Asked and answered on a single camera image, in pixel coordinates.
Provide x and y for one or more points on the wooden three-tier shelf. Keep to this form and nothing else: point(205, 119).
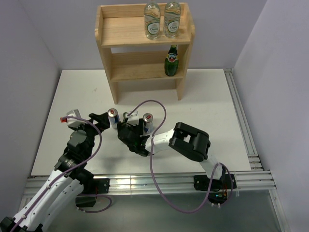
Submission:
point(126, 53)

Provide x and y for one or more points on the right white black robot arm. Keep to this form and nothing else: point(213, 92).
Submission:
point(189, 141)

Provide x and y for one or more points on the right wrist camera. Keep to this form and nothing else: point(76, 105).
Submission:
point(133, 118)

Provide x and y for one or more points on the green Perrier bottle red label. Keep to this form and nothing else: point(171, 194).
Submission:
point(171, 61)

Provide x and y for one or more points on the green Perrier bottle yellow label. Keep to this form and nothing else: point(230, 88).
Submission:
point(125, 117)

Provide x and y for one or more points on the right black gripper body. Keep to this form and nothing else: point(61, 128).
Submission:
point(139, 129)

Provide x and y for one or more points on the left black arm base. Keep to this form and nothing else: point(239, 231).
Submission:
point(93, 191)

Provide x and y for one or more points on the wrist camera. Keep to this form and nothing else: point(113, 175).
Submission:
point(72, 122)
point(133, 118)

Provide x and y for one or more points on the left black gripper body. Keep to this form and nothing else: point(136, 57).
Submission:
point(91, 130)

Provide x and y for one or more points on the aluminium frame rail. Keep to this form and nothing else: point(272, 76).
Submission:
point(125, 181)

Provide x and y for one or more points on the silver blue can left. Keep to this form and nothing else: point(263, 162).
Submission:
point(113, 117)

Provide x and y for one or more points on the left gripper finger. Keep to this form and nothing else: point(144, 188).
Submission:
point(101, 117)
point(103, 124)

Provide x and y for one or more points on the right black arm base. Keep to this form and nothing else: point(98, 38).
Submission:
point(219, 188)

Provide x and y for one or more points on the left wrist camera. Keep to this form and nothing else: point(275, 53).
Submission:
point(72, 122)

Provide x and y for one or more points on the clear glass bottle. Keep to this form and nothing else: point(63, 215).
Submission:
point(172, 16)
point(152, 15)

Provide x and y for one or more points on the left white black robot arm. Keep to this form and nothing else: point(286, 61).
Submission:
point(68, 179)

